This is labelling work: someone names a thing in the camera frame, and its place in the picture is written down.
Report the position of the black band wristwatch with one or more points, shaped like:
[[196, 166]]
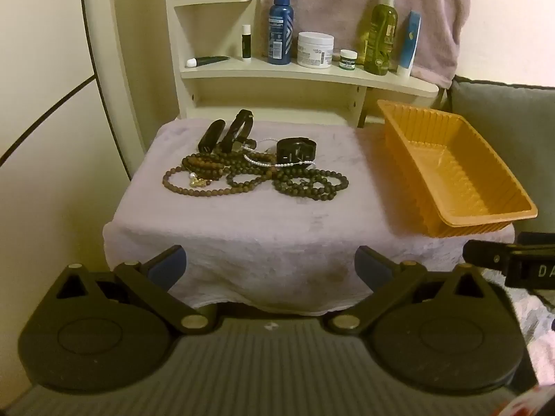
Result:
[[248, 126]]

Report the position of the small green white jar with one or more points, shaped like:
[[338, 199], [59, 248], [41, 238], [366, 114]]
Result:
[[348, 61]]

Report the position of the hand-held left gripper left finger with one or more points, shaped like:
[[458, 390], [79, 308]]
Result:
[[170, 265]]

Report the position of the green spray bottle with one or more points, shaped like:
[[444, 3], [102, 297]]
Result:
[[379, 39]]

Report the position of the short dark bead strand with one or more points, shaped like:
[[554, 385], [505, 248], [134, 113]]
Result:
[[265, 172]]

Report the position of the white patterned blanket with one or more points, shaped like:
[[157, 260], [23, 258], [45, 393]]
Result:
[[537, 325]]

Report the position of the blue spray bottle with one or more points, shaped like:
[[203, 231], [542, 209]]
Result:
[[279, 30]]

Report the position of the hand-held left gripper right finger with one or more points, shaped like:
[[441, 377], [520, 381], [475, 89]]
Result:
[[368, 266]]

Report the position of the cream shelf unit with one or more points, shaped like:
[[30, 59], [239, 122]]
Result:
[[225, 71]]

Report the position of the lip balm stick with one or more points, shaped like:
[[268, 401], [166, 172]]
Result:
[[246, 43]]

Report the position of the mauve hanging towel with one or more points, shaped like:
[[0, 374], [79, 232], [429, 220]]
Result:
[[329, 0]]

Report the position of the lavender table towel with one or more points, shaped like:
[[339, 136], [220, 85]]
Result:
[[269, 234]]

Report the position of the grey cushion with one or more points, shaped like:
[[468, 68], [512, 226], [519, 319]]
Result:
[[511, 130]]

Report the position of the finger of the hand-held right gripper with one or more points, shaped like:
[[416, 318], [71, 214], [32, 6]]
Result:
[[537, 239], [485, 255]]

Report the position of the blue white tube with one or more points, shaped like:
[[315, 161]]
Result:
[[409, 43]]

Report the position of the red white printed object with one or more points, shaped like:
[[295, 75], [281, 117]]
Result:
[[542, 405]]

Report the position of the orange ribbed plastic tray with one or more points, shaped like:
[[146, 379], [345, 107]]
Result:
[[438, 169]]

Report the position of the white cream jar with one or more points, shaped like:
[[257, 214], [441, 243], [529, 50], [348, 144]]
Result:
[[315, 52]]

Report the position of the black tube white cap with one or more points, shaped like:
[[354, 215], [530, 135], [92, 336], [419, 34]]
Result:
[[212, 60]]

